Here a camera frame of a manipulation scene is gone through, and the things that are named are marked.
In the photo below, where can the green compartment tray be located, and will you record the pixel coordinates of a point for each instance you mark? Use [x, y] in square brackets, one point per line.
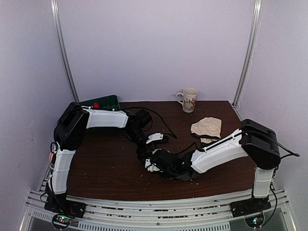
[106, 103]

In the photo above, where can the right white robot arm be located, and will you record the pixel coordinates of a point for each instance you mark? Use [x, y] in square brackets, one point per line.
[250, 140]

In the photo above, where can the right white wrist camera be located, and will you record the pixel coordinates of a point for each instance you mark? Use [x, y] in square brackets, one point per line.
[150, 167]

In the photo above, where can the right aluminium frame post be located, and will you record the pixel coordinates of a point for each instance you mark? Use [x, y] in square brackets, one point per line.
[252, 41]

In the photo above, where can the white patterned ceramic mug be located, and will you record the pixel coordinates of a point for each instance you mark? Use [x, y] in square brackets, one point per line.
[187, 98]

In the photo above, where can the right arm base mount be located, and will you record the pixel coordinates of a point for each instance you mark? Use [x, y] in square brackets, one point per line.
[249, 206]

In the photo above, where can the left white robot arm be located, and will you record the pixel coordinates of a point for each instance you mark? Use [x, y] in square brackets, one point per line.
[69, 134]

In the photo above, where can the aluminium frame post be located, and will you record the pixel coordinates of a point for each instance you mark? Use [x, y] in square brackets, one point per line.
[252, 41]
[63, 52]

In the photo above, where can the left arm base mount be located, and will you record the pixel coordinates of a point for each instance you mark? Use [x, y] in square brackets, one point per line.
[72, 209]

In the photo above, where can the left aluminium frame post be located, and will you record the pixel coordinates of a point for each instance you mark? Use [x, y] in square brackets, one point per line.
[63, 52]

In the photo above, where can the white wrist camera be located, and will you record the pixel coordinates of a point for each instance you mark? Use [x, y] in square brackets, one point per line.
[157, 137]
[150, 167]

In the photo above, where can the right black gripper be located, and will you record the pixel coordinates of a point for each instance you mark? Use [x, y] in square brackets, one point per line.
[177, 155]

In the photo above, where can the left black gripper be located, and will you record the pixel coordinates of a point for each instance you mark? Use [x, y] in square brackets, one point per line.
[140, 154]

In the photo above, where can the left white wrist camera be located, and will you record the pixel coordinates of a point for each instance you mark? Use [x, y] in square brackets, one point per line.
[157, 137]

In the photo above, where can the cream underwear navy trim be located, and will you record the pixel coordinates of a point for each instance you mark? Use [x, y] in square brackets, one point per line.
[207, 129]

